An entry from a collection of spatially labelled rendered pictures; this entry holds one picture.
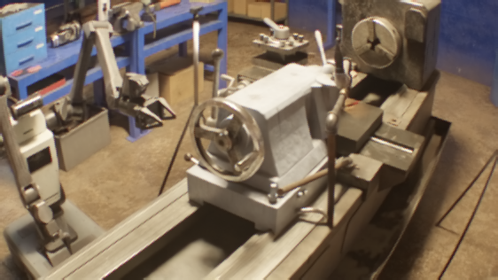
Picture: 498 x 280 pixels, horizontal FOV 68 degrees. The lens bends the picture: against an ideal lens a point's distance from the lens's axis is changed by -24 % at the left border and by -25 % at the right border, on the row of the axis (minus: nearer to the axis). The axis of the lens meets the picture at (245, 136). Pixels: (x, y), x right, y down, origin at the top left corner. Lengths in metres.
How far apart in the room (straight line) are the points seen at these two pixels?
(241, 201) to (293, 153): 0.19
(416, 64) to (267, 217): 1.37
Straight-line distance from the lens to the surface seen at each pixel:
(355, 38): 2.24
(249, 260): 1.23
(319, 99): 1.43
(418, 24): 2.27
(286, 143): 1.31
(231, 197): 1.32
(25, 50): 2.92
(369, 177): 1.52
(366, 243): 1.98
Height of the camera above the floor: 1.69
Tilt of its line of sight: 29 degrees down
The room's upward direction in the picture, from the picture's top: 1 degrees clockwise
